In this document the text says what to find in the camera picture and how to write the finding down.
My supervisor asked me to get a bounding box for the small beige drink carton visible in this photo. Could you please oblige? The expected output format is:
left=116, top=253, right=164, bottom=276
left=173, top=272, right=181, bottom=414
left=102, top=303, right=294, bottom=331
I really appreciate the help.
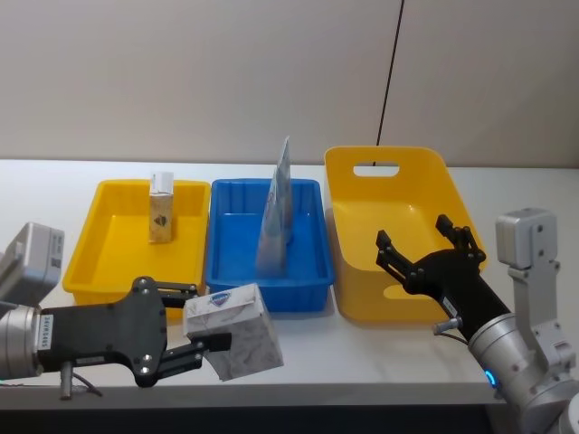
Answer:
left=148, top=170, right=176, bottom=246

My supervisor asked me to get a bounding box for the deep yellow basket with handles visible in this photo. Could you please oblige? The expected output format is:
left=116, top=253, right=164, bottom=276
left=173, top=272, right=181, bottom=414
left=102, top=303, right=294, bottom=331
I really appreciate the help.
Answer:
left=323, top=145, right=490, bottom=326

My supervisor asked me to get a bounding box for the gripper cable with plug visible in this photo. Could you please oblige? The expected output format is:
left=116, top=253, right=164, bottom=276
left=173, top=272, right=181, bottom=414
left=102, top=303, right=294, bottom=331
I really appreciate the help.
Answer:
left=432, top=316, right=473, bottom=347
left=60, top=360, right=104, bottom=401

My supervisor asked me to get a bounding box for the left gripper cable with plug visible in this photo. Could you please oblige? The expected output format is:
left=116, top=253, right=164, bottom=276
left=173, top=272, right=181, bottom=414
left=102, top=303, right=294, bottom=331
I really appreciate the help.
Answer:
left=60, top=360, right=104, bottom=401

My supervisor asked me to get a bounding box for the blue white standing pouch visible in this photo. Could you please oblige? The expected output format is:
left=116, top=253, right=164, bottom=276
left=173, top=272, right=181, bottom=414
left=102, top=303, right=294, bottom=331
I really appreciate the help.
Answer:
left=254, top=135, right=293, bottom=278

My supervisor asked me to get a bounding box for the right gripper cable with plug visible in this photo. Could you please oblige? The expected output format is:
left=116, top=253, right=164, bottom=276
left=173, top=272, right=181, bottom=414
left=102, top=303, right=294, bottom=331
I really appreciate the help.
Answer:
left=432, top=316, right=473, bottom=347

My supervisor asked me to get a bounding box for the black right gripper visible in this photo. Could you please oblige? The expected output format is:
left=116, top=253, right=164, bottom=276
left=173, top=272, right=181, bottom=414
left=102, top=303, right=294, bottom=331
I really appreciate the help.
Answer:
left=375, top=214, right=515, bottom=340

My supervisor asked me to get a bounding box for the blue plastic tray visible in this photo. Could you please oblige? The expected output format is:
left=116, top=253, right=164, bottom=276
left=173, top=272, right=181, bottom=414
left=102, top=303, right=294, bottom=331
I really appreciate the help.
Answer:
left=204, top=177, right=337, bottom=315

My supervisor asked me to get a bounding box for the thin black wall cable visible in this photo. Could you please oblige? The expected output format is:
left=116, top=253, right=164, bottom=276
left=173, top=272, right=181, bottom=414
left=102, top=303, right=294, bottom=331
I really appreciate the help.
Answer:
left=373, top=0, right=406, bottom=166

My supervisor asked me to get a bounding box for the white grey tissue box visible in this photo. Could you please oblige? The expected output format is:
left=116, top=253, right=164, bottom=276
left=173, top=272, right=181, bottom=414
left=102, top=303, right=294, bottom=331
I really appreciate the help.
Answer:
left=182, top=283, right=286, bottom=383

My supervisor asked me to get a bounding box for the shallow yellow plastic tray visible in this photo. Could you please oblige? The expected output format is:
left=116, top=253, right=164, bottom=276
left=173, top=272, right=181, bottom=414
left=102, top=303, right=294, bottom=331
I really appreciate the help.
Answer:
left=61, top=178, right=213, bottom=307

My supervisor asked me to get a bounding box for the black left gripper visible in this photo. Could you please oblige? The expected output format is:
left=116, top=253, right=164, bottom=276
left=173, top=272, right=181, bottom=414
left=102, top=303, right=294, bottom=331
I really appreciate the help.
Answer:
left=37, top=277, right=233, bottom=390

